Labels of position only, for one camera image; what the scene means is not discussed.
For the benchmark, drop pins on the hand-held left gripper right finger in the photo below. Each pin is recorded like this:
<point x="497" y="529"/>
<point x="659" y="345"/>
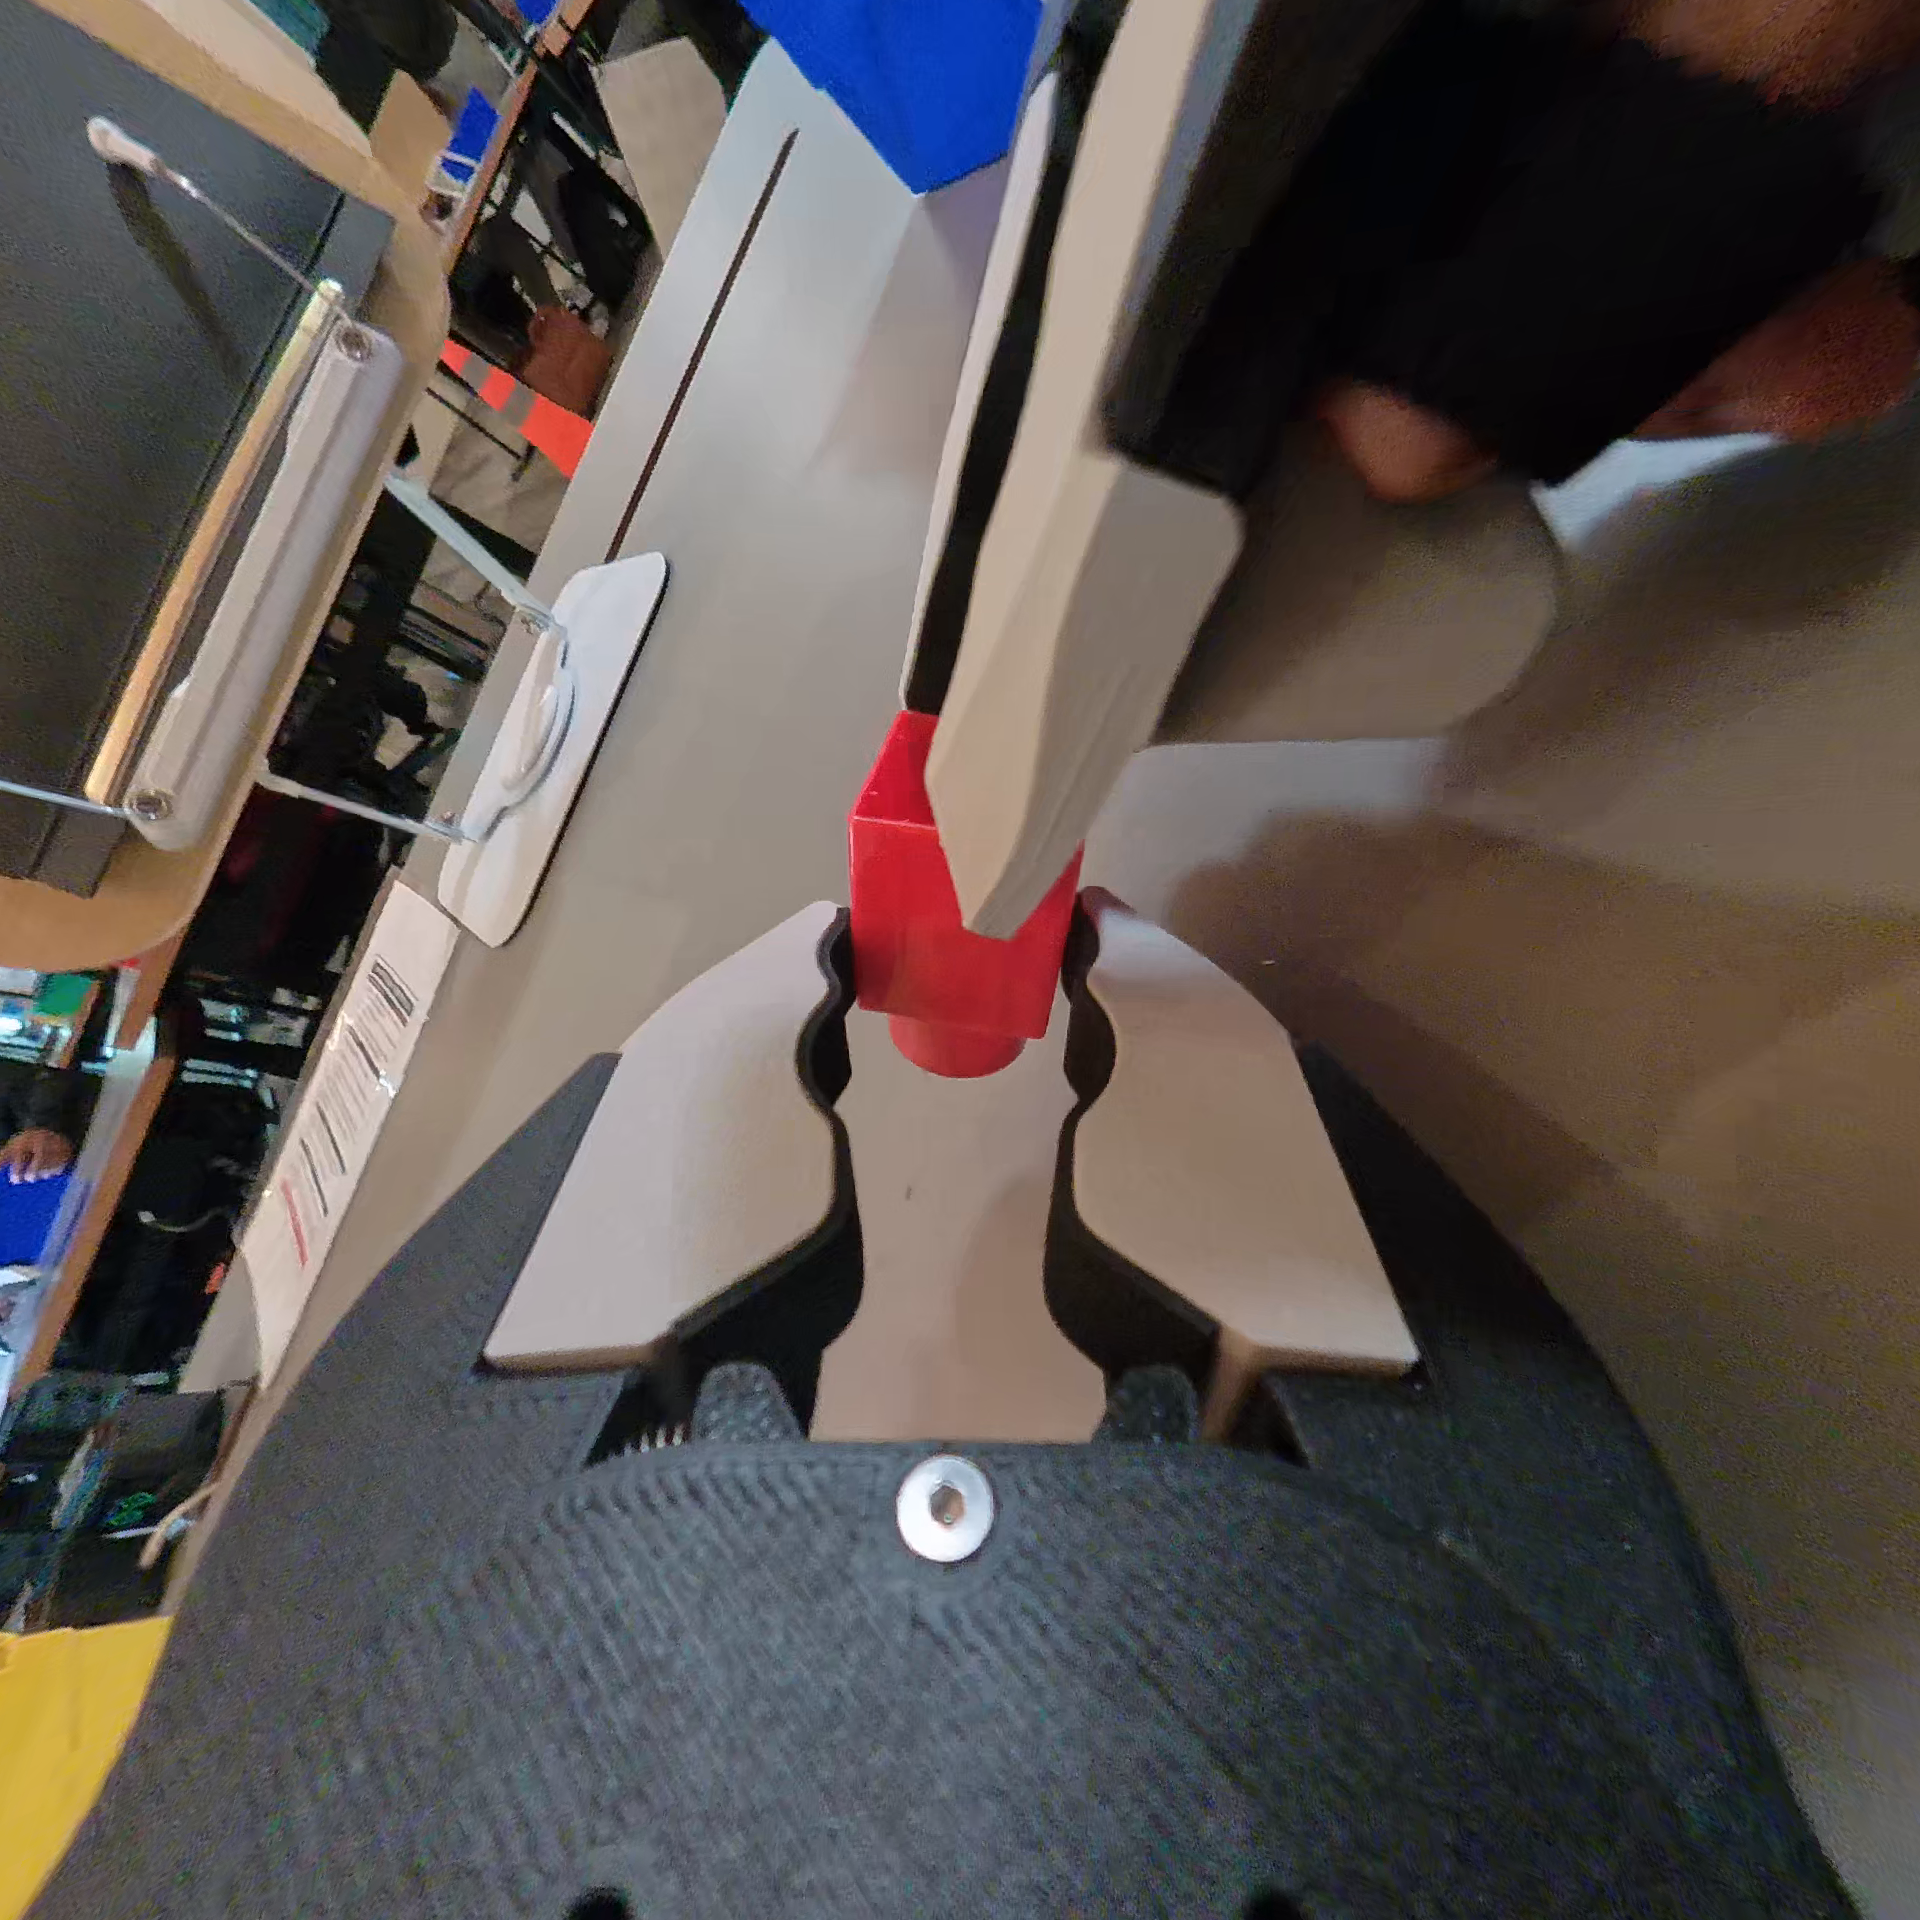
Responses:
<point x="1231" y="1172"/>

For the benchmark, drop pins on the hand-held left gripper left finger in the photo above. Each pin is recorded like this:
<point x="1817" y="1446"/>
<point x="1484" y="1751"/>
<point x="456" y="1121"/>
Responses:
<point x="690" y="1172"/>

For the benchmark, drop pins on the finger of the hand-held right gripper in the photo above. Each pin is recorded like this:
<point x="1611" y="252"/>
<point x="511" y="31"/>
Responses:
<point x="1079" y="662"/>
<point x="938" y="601"/>

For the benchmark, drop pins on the red plastic block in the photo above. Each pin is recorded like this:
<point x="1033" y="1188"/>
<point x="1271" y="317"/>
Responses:
<point x="944" y="946"/>

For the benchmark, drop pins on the blue bin with marker sticker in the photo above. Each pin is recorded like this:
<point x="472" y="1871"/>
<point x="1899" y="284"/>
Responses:
<point x="901" y="76"/>

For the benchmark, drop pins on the yellow plastic bin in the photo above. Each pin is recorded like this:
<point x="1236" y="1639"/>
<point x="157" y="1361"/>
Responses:
<point x="59" y="1741"/>

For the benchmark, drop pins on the person's right hand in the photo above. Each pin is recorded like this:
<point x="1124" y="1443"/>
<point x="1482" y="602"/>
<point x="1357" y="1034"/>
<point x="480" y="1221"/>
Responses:
<point x="1411" y="442"/>

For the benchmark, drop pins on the printed paper sheet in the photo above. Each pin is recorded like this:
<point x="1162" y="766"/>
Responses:
<point x="338" y="1141"/>

